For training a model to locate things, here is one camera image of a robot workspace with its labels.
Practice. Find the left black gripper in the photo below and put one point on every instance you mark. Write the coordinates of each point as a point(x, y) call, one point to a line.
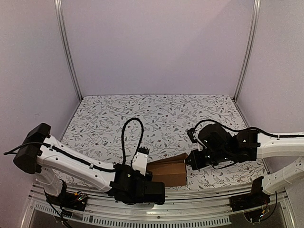
point(149, 178)

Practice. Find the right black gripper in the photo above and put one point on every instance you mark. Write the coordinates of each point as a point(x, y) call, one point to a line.
point(190, 160)

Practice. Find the brown cardboard box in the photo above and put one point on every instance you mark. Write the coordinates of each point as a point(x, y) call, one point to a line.
point(171, 171)

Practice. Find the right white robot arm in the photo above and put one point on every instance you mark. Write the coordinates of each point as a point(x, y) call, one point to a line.
point(254, 143)

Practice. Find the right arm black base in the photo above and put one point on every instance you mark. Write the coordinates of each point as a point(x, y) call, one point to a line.
point(255, 198)

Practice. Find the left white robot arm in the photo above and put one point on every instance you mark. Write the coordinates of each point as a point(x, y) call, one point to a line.
point(41, 154)

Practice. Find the floral patterned table mat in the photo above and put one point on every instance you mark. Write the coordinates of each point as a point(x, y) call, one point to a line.
point(108, 128)

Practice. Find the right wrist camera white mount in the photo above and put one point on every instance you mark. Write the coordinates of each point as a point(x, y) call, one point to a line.
point(192, 138)

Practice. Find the aluminium front rail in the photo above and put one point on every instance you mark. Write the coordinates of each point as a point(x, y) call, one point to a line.
point(182, 209)

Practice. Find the right aluminium frame post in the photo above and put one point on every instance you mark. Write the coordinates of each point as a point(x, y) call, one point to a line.
point(249, 48)

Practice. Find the aluminium frame post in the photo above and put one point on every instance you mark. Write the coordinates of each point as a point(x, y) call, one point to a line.
point(66, 48)
point(249, 48)

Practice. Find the left aluminium frame post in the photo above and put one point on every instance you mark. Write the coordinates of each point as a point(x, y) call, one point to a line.
point(66, 48)

